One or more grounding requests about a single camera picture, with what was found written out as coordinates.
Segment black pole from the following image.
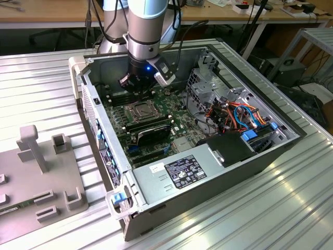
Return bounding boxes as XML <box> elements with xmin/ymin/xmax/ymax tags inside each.
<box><xmin>239</xmin><ymin>0</ymin><xmax>268</xmax><ymax>53</ymax></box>

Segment black flat panel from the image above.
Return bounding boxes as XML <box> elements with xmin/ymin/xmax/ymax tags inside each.
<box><xmin>277</xmin><ymin>84</ymin><xmax>329</xmax><ymax>128</ymax></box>

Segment green RAM stick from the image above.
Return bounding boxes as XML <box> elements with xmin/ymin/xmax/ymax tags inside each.
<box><xmin>0</xmin><ymin>199</ymin><xmax>36</xmax><ymax>216</ymax></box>

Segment black plastic shroud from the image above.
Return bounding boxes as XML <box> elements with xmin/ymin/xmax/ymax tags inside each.
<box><xmin>195</xmin><ymin>131</ymin><xmax>257</xmax><ymax>167</ymax></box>

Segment grey wire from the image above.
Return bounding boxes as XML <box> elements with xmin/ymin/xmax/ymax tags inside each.
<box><xmin>185</xmin><ymin>87</ymin><xmax>216</xmax><ymax>133</ymax></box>

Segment wooden desk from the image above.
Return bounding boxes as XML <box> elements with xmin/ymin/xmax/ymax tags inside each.
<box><xmin>0</xmin><ymin>0</ymin><xmax>105</xmax><ymax>30</ymax></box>
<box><xmin>181</xmin><ymin>0</ymin><xmax>331</xmax><ymax>59</ymax></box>

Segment black case with handle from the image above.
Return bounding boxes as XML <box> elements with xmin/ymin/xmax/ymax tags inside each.
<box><xmin>264</xmin><ymin>58</ymin><xmax>306</xmax><ymax>86</ymax></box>

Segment green motherboard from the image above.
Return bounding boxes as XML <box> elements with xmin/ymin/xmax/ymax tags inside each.
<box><xmin>100</xmin><ymin>83</ymin><xmax>209</xmax><ymax>170</ymax></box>

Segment blue data wire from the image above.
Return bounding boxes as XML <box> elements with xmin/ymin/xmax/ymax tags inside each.
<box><xmin>233</xmin><ymin>104</ymin><xmax>261</xmax><ymax>131</ymax></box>

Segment grey metal frame table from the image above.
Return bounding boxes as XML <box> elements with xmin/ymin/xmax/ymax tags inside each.
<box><xmin>267</xmin><ymin>27</ymin><xmax>333</xmax><ymax>81</ymax></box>

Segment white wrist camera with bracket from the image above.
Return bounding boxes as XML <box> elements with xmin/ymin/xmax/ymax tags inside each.
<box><xmin>147</xmin><ymin>56</ymin><xmax>176</xmax><ymax>87</ymax></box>

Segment silver chipset heatsink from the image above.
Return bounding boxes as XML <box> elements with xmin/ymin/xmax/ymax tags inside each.
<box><xmin>172</xmin><ymin>136</ymin><xmax>193</xmax><ymax>152</ymax></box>

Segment silver power supply unit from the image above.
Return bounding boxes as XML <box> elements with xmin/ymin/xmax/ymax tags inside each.
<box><xmin>131</xmin><ymin>144</ymin><xmax>227</xmax><ymax>207</ymax></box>

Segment open grey PC case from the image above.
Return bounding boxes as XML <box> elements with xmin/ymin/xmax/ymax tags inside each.
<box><xmin>68</xmin><ymin>44</ymin><xmax>308</xmax><ymax>242</ymax></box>

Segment black camera cable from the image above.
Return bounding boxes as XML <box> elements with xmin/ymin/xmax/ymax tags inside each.
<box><xmin>166</xmin><ymin>0</ymin><xmax>210</xmax><ymax>72</ymax></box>

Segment black expansion card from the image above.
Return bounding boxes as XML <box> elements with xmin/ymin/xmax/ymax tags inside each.
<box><xmin>135</xmin><ymin>124</ymin><xmax>173</xmax><ymax>147</ymax></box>

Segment orange power wires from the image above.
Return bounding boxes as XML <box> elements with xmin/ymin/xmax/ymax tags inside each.
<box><xmin>205</xmin><ymin>101</ymin><xmax>236</xmax><ymax>132</ymax></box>

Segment brown cardboard box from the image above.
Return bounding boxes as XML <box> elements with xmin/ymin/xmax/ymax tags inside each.
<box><xmin>280</xmin><ymin>5</ymin><xmax>305</xmax><ymax>18</ymax></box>

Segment pale grey case handle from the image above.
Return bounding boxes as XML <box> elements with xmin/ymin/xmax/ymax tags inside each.
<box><xmin>105</xmin><ymin>186</ymin><xmax>136</xmax><ymax>221</ymax></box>
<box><xmin>68</xmin><ymin>56</ymin><xmax>89</xmax><ymax>101</ymax></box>

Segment white box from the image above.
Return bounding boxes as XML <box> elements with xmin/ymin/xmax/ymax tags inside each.
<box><xmin>233</xmin><ymin>4</ymin><xmax>267</xmax><ymax>16</ymax></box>

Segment silver metal drive cage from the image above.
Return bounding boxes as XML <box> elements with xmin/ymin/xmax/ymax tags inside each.
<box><xmin>186</xmin><ymin>66</ymin><xmax>250</xmax><ymax>110</ymax></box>

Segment silver CPU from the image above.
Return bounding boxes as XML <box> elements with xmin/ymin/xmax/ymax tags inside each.
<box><xmin>133</xmin><ymin>103</ymin><xmax>154</xmax><ymax>118</ymax></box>

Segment metal socket cover frame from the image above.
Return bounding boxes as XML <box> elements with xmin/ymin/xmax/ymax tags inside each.
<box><xmin>125</xmin><ymin>101</ymin><xmax>159</xmax><ymax>122</ymax></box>

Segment hard disk in blue carrier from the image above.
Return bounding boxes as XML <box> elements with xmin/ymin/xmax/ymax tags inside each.
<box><xmin>240</xmin><ymin>121</ymin><xmax>286</xmax><ymax>155</ymax></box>

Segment grey hanging cable with connector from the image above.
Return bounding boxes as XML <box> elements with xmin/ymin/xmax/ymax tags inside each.
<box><xmin>84</xmin><ymin>0</ymin><xmax>92</xmax><ymax>49</ymax></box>

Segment grey parts rack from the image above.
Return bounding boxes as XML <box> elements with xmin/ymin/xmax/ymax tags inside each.
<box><xmin>0</xmin><ymin>124</ymin><xmax>89</xmax><ymax>244</ymax></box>

